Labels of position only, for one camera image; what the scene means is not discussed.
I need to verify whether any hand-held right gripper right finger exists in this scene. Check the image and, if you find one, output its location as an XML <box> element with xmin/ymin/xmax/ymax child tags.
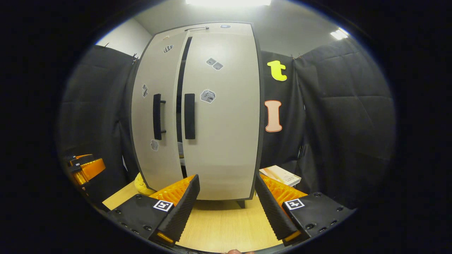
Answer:
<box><xmin>255</xmin><ymin>173</ymin><xmax>355</xmax><ymax>247</ymax></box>

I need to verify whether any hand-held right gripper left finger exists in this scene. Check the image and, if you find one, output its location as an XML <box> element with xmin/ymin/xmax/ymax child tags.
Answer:
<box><xmin>106</xmin><ymin>175</ymin><xmax>201</xmax><ymax>246</ymax></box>

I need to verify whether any white and tan box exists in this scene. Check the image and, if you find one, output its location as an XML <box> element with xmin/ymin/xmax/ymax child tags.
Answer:
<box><xmin>260</xmin><ymin>165</ymin><xmax>302</xmax><ymax>187</ymax></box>

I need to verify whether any black door handle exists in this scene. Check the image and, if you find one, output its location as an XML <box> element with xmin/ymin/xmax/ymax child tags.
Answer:
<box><xmin>184</xmin><ymin>93</ymin><xmax>196</xmax><ymax>140</ymax></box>
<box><xmin>153</xmin><ymin>93</ymin><xmax>166</xmax><ymax>140</ymax></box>

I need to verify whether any white cabinet door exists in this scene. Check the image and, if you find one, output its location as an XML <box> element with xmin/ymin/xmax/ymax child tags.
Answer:
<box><xmin>182</xmin><ymin>31</ymin><xmax>261</xmax><ymax>201</ymax></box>
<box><xmin>131</xmin><ymin>32</ymin><xmax>189</xmax><ymax>191</ymax></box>

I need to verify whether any black backdrop cloth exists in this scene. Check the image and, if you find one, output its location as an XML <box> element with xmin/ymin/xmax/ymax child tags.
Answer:
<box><xmin>261</xmin><ymin>50</ymin><xmax>308</xmax><ymax>177</ymax></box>

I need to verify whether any yellow soft object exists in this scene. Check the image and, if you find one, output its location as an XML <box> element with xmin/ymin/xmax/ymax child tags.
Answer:
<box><xmin>134</xmin><ymin>172</ymin><xmax>156</xmax><ymax>195</ymax></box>

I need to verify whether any white shoe cabinet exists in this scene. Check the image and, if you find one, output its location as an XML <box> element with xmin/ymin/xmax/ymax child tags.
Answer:
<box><xmin>129</xmin><ymin>22</ymin><xmax>265</xmax><ymax>208</ymax></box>

